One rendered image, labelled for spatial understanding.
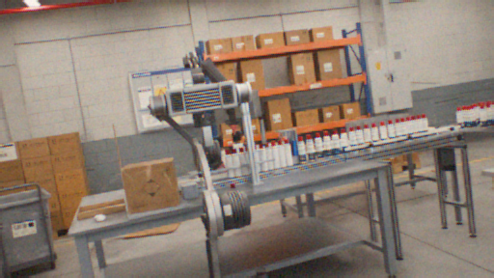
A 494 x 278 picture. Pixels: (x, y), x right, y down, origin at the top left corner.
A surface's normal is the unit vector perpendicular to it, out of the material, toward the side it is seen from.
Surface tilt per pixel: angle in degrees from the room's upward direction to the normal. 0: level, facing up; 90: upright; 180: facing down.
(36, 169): 91
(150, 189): 90
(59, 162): 90
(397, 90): 90
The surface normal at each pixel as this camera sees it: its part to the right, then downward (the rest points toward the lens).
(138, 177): 0.13, 0.07
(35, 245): 0.52, 0.05
